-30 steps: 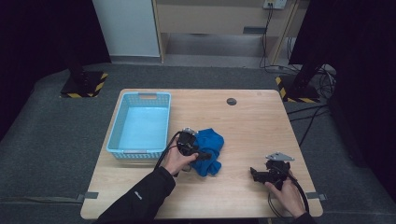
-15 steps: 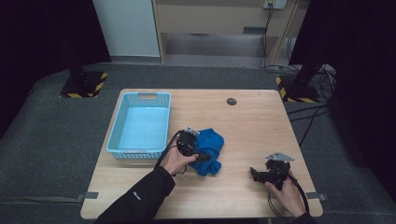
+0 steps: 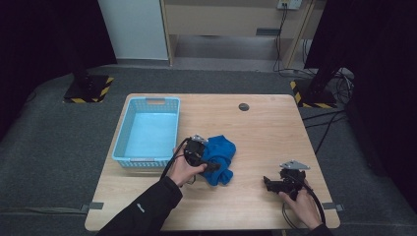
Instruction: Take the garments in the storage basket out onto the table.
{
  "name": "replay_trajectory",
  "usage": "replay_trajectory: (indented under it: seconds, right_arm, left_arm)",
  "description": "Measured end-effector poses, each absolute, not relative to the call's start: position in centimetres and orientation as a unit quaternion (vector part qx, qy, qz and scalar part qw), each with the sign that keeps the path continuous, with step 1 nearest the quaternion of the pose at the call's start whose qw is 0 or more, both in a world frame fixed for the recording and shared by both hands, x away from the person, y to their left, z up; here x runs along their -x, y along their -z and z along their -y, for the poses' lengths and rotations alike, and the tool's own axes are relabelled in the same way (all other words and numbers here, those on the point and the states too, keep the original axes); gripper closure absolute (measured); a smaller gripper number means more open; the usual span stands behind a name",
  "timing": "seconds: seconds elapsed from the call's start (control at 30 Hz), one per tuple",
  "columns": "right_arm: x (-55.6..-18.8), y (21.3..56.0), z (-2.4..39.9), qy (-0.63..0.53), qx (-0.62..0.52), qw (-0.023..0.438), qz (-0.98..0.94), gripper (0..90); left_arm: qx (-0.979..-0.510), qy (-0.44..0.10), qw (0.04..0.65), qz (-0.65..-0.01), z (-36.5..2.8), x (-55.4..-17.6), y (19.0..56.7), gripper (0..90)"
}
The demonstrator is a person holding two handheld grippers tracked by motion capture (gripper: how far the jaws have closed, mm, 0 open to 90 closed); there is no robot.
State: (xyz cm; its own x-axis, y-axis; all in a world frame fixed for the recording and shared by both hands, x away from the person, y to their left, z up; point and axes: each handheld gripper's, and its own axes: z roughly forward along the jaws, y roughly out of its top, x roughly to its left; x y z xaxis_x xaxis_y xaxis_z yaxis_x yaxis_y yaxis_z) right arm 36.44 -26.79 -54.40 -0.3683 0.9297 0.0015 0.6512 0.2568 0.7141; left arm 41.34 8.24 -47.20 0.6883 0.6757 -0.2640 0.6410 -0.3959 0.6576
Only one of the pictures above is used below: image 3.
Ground right hand-held gripper cable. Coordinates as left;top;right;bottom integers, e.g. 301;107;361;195
281;173;327;231

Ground person's right hand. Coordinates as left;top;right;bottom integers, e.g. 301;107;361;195
278;178;324;229

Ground black striped stand base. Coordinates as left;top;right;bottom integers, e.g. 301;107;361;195
289;78;338;109
62;74;115;104

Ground blue cloth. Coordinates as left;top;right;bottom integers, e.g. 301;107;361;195
199;134;238;187

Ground tangled black cables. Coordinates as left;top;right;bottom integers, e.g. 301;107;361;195
329;69;356;106

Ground grey cabinet label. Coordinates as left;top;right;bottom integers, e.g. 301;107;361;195
255;28;282;37

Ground grey floor strap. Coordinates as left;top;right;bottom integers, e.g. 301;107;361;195
0;206;89;216

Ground hand-held gripper cable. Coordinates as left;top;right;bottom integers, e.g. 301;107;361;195
159;137;192;181
281;173;327;231

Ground black floor cables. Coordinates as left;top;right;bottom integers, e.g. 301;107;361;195
301;109;347;155

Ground person's left hand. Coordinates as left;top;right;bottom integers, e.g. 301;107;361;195
167;144;209;188

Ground black curtain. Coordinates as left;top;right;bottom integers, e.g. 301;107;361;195
303;0;417;212
0;0;118;143

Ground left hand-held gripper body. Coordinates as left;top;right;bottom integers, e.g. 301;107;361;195
183;134;209;168

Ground left hand-held gripper cable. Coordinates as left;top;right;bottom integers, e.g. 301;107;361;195
159;137;192;181

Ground black socket cable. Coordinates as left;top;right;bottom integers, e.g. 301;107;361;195
272;3;308;77

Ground grey tape strip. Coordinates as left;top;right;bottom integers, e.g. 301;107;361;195
321;202;345;212
80;202;105;213

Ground black stand pole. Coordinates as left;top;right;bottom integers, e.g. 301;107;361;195
69;45;95;93
308;60;344;96

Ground white wall socket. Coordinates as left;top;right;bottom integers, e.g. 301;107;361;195
276;0;304;11

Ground light blue plastic basket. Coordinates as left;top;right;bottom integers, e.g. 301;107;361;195
111;95;182;170

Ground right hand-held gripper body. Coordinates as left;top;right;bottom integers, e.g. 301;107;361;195
276;159;311;202

